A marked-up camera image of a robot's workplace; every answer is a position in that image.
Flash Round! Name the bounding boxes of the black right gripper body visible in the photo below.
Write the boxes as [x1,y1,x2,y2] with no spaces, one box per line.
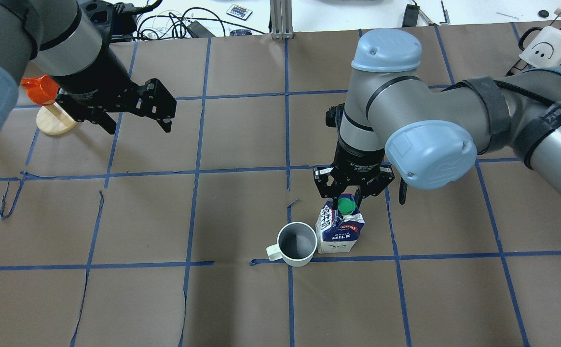
[313,140,395,197]

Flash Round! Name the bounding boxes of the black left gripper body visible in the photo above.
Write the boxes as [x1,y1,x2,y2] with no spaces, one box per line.
[55,75,177,122]

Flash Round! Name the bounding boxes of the blue white milk carton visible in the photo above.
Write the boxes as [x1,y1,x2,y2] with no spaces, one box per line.
[315,193,366,254]

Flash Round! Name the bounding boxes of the white ceramic mug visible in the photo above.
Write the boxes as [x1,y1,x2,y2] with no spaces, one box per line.
[266,222,318,267]

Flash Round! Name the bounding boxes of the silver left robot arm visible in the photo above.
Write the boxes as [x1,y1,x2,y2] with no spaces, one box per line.
[0,0,177,134]

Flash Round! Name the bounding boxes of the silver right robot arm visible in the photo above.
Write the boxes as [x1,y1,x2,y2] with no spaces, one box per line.
[313,28,561,206]

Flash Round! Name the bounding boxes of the orange cup on stand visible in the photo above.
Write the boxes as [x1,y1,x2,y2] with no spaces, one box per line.
[20,75,60,106]

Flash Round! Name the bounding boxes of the round wooden stand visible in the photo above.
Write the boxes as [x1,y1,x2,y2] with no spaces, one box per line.
[36,104,78,136]

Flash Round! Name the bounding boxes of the small remote control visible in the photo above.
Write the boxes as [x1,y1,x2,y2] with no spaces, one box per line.
[226,4,252,21]

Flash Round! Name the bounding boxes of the black power adapter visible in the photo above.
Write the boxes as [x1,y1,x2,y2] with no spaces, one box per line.
[401,4,421,27]

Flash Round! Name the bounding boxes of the white mug on rack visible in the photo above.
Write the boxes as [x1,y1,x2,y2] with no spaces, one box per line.
[519,26,561,67]

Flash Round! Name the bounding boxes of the aluminium frame post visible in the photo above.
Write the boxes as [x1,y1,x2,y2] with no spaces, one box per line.
[269,0,294,40]

